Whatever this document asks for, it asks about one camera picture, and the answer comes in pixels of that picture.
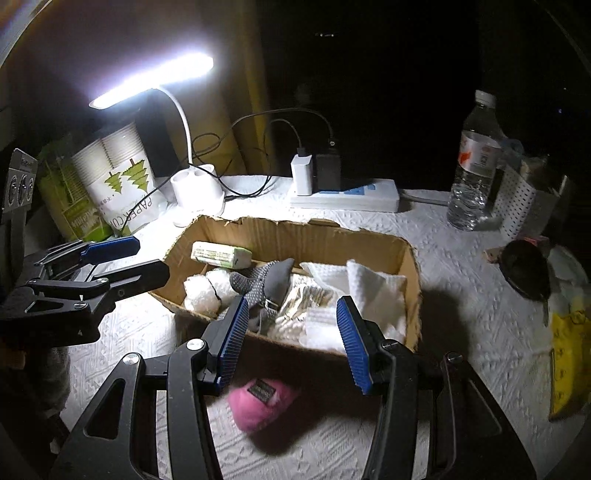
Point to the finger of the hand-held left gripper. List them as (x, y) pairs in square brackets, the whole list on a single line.
[(115, 247), (134, 276)]

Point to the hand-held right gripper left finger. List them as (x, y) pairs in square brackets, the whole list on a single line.
[(231, 341)]

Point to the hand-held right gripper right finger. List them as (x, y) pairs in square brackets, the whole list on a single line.
[(353, 346)]

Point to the clear zip bag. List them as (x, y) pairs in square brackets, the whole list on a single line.
[(323, 330)]

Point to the white waffle towel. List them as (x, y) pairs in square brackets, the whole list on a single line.
[(374, 286)]

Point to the cotton swab packet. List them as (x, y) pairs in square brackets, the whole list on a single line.
[(300, 304)]

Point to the grey socks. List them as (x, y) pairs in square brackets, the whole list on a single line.
[(268, 281)]

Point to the pink plush pouch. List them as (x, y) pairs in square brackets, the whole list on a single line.
[(265, 408)]

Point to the white cloth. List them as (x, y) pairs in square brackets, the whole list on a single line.
[(323, 272)]

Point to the cardboard box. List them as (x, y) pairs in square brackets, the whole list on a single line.
[(286, 235)]

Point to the white paper cup pack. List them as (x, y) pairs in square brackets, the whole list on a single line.
[(124, 184)]

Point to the green paper cup pack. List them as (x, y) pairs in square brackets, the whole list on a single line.
[(64, 198)]

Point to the white desk lamp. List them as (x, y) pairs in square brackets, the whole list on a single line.
[(194, 187)]

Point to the white power strip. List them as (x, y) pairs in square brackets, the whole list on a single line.
[(364, 194)]

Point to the small brown object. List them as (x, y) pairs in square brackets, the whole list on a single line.
[(493, 256)]

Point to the black charger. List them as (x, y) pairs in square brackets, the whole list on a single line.
[(328, 170)]

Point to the white charger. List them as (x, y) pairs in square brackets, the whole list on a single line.
[(302, 175)]

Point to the black round object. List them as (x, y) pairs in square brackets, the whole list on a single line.
[(526, 267)]

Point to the yellow curtain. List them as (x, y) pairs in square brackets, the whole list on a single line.
[(240, 92)]

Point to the clear water bottle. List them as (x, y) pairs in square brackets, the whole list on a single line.
[(475, 175)]

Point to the white perforated container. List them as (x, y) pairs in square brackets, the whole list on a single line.
[(517, 203)]

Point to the yellow packet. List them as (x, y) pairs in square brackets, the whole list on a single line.
[(570, 364)]

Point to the white plastic wrapper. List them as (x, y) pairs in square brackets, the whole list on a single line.
[(568, 281)]

